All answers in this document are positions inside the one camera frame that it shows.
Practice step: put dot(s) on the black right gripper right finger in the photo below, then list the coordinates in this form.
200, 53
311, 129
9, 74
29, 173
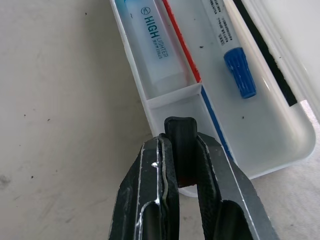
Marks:
225, 200

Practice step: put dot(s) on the translucent white pencil case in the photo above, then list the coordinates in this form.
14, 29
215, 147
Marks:
262, 120

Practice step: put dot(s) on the black capped marker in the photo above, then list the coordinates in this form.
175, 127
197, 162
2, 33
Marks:
183, 150

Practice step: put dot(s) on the white marker with blue cap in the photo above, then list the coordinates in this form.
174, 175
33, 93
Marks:
231, 47

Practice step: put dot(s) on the blue highlighter pen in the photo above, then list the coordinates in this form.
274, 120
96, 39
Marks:
155, 47

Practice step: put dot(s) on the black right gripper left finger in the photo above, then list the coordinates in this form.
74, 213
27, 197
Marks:
146, 197

